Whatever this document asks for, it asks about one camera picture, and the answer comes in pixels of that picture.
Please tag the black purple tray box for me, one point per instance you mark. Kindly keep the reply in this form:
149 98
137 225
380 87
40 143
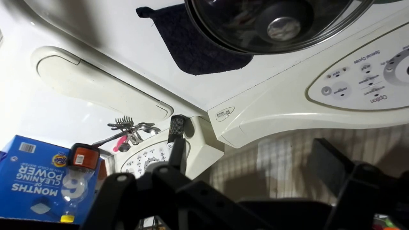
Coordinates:
26 225

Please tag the blue detergent box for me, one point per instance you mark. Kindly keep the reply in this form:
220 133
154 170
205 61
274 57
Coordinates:
34 183

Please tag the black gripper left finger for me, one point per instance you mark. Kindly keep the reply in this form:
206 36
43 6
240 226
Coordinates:
162 199

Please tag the white washing machine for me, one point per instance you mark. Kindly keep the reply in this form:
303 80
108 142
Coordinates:
277 106

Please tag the black mesh rectangular object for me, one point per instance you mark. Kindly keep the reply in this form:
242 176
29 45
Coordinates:
179 125

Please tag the clear bottle yellow cap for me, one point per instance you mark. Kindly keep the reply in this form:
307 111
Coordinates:
78 186

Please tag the small orange box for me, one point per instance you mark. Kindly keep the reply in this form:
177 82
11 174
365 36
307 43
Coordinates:
85 156

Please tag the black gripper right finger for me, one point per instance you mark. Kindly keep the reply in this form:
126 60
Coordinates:
371 199

